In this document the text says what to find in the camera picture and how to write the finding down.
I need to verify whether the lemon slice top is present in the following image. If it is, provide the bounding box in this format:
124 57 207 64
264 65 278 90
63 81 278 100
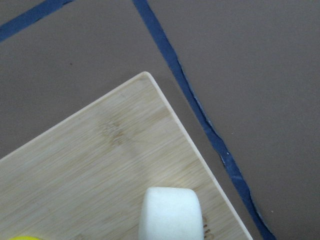
9 235 41 240

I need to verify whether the bamboo cutting board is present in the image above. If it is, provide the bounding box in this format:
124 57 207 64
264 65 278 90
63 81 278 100
0 72 251 240

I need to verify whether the white steamed bun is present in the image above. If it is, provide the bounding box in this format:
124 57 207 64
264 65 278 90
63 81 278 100
138 187 204 240

